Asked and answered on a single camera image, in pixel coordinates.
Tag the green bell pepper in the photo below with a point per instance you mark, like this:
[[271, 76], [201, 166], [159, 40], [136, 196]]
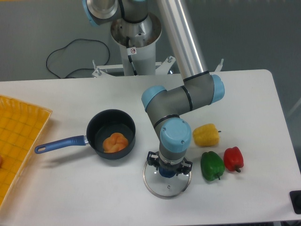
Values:
[[212, 166]]

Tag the black device at table corner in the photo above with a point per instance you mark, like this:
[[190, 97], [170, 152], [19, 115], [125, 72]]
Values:
[[295, 197]]

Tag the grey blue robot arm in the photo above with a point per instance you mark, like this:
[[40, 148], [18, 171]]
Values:
[[164, 107]]

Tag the dark saucepan blue handle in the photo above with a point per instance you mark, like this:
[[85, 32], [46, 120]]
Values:
[[99, 128]]

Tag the orange bread roll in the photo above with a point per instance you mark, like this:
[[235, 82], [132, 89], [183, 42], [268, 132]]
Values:
[[115, 143]]

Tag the yellow bell pepper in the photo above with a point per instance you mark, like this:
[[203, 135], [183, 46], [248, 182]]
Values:
[[206, 135]]

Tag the red bell pepper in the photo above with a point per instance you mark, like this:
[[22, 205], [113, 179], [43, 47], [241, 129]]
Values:
[[233, 159]]

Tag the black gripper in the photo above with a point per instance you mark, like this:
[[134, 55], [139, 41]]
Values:
[[179, 165]]

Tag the yellow woven basket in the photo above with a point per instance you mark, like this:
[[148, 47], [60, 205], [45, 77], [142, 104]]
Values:
[[21, 124]]

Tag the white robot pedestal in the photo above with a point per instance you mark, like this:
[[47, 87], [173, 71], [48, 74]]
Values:
[[137, 42]]

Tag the glass pot lid blue knob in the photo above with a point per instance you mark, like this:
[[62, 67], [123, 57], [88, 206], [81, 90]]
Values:
[[162, 187]]

